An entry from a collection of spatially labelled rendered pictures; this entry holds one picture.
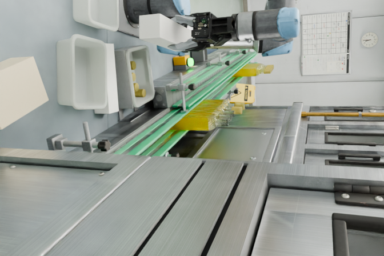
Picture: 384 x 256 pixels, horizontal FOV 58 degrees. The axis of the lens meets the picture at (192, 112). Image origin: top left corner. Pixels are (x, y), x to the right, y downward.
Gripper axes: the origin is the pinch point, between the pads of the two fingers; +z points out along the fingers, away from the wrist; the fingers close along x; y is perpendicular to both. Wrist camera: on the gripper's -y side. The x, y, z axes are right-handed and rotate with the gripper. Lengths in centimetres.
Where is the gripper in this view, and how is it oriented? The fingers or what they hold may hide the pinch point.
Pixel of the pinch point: (172, 34)
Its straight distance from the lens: 103.7
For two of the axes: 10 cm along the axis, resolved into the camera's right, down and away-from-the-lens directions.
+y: -3.6, 0.2, -9.3
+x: 0.0, 10.0, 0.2
